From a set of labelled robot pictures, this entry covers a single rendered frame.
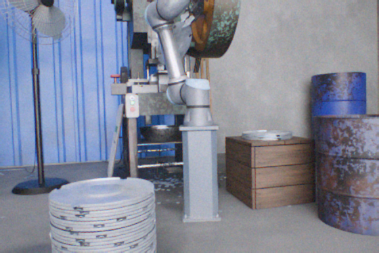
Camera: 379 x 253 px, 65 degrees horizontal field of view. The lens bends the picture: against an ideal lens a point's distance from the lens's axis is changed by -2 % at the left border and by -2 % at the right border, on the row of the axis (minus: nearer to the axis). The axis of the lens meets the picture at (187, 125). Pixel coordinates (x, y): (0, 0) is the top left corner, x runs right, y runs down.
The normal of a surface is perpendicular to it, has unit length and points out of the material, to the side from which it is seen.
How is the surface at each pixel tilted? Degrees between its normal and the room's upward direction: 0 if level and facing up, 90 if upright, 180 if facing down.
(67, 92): 90
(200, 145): 90
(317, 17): 90
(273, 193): 90
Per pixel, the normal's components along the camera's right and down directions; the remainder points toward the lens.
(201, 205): -0.01, 0.05
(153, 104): 0.26, 0.04
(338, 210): -0.82, 0.09
